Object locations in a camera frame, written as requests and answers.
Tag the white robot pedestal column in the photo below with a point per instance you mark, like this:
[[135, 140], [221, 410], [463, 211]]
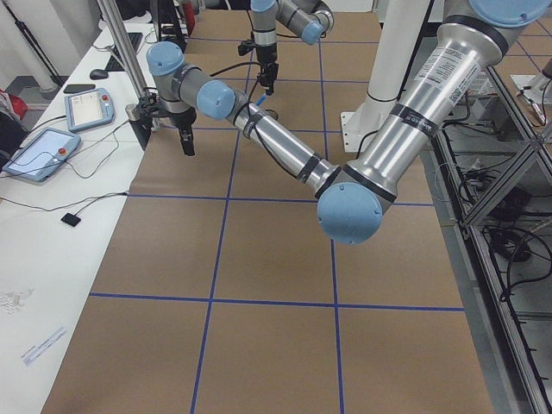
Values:
[[403, 24]]

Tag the far teach pendant tablet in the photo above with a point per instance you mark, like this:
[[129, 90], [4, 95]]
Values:
[[88, 109]]

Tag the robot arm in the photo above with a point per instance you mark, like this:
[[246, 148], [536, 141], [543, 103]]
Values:
[[308, 20], [352, 199]]

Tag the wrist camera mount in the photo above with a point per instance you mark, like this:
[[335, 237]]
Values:
[[245, 47], [148, 106]]

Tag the aluminium frame rack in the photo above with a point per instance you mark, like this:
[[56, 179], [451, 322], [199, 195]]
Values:
[[490, 176]]

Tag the aluminium frame post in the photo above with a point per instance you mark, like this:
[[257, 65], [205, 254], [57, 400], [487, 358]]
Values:
[[113, 18]]

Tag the small black square pad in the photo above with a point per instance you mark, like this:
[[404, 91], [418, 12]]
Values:
[[71, 219]]

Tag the teach pendant tablet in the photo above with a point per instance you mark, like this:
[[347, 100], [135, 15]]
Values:
[[43, 156], [88, 109]]

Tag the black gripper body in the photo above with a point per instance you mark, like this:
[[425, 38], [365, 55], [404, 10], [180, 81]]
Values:
[[179, 117], [264, 54]]

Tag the black smartphone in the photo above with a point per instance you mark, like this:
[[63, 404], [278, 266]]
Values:
[[77, 88]]

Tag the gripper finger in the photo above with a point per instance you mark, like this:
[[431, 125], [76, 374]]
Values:
[[182, 137], [190, 149], [264, 75], [271, 74]]

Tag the blue marker pen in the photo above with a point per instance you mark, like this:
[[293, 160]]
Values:
[[261, 99]]

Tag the near teach pendant tablet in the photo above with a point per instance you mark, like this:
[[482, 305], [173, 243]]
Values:
[[43, 156]]

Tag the black mesh pen cup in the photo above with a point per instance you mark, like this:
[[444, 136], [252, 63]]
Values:
[[273, 114]]

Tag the brown paper table cover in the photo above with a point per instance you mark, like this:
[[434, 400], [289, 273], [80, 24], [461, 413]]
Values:
[[220, 293]]

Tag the black computer mouse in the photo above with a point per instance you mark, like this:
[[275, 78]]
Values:
[[98, 74]]

